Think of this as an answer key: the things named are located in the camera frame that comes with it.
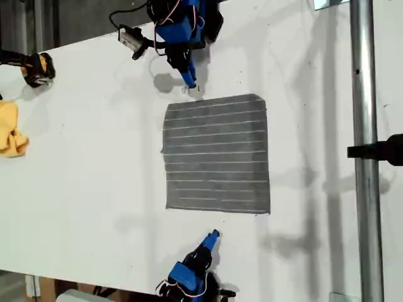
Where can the grey striped towel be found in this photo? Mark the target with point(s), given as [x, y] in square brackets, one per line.
[217, 157]

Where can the black yellow power drill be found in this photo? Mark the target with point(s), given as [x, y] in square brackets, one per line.
[37, 69]

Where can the white table leg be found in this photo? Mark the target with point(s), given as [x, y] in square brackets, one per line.
[33, 286]

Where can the yellow cloth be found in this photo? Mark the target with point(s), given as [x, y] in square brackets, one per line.
[7, 126]

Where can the black clamp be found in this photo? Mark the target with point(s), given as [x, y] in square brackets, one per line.
[378, 151]

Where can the gripper's black camera stalk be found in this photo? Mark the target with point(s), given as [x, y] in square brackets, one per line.
[143, 47]

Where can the gripper's black camera box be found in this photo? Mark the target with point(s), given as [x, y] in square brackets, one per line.
[227, 292]
[129, 37]

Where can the steel post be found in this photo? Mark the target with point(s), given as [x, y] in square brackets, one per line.
[365, 94]

